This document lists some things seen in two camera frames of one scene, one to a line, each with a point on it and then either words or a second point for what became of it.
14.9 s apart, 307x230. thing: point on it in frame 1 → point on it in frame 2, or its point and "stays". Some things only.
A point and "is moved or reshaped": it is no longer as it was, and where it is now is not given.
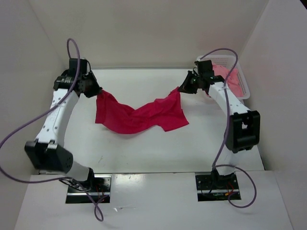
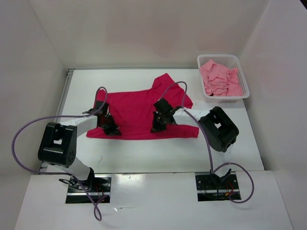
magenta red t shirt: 166,112 is moved or reshaped
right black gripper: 185,87 → 156,127
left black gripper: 97,88 → 113,131
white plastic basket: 229,62 stays
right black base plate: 213,187 stays
